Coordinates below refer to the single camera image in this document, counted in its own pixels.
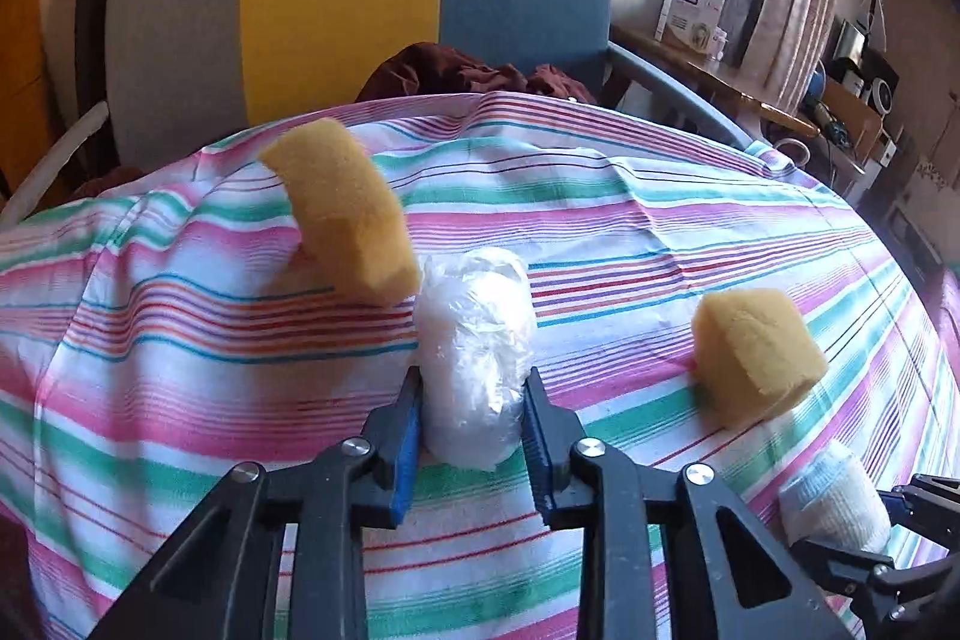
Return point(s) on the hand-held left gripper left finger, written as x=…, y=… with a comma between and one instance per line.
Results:
x=405, y=452

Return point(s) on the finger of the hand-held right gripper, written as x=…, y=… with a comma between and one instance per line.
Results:
x=847, y=565
x=926, y=497

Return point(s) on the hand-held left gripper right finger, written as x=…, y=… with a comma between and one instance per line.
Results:
x=538, y=452

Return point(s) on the white bandage roll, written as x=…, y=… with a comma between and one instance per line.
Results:
x=832, y=505

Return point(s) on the plastic white roll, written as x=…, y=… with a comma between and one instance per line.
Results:
x=472, y=347

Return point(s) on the long curved yellow sponge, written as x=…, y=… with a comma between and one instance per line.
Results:
x=337, y=212

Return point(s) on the striped bedsheet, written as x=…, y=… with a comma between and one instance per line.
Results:
x=225, y=347

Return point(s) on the small yellow sponge block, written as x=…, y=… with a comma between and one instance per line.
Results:
x=757, y=355

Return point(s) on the dark red cloth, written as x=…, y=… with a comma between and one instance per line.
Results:
x=435, y=70

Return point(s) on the cardboard box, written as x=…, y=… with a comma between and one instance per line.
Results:
x=847, y=115

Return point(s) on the wooden desk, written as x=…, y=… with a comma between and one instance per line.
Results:
x=720, y=78

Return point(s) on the black radio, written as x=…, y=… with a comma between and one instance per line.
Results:
x=877, y=81

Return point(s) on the white tube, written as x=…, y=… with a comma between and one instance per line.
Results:
x=52, y=160

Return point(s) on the white printed box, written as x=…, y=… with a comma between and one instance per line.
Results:
x=690, y=18

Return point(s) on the grey bed rail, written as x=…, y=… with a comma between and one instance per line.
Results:
x=675, y=93

